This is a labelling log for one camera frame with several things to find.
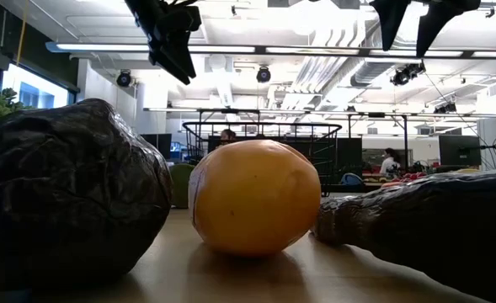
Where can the silver ceiling duct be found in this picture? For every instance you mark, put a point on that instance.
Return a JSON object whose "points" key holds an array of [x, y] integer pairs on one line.
{"points": [[369, 71]]}

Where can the dark purple round fruit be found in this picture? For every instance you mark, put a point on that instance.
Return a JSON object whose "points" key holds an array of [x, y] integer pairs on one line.
{"points": [[62, 189]]}

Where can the blue chair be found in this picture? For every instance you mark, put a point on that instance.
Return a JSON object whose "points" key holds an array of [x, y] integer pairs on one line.
{"points": [[350, 179]]}

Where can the red grape bunch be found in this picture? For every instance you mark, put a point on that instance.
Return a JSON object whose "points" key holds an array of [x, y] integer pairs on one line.
{"points": [[412, 175]]}

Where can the long purple eggplant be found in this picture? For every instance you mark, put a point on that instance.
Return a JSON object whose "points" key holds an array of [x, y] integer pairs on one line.
{"points": [[441, 219]]}

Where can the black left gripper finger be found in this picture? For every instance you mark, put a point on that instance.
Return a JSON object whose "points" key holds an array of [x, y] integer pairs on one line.
{"points": [[167, 63], [182, 50]]}

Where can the black ceiling spotlight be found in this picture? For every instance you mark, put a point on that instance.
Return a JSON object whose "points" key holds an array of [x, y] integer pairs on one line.
{"points": [[405, 75], [445, 107], [124, 78], [263, 74]]}

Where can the dark green avocado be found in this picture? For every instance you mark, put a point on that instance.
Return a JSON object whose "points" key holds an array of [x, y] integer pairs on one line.
{"points": [[182, 185]]}

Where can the yellow lumpy fruit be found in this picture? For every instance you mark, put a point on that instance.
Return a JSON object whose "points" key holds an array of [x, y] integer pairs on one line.
{"points": [[466, 171]]}

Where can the orange mango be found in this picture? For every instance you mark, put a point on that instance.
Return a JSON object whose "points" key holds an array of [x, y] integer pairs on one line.
{"points": [[252, 198]]}

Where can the person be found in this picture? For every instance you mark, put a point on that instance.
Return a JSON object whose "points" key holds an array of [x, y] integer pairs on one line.
{"points": [[227, 134], [388, 164]]}

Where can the black computer monitor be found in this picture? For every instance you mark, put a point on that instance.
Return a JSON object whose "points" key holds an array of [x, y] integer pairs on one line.
{"points": [[460, 150]]}

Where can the long ceiling light bar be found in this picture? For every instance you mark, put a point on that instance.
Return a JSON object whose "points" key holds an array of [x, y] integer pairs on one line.
{"points": [[104, 47]]}

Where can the black background rig frame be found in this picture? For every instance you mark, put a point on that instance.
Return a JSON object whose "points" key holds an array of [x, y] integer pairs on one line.
{"points": [[405, 139]]}

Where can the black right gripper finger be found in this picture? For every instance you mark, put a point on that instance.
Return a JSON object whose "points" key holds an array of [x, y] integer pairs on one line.
{"points": [[390, 21], [437, 17]]}

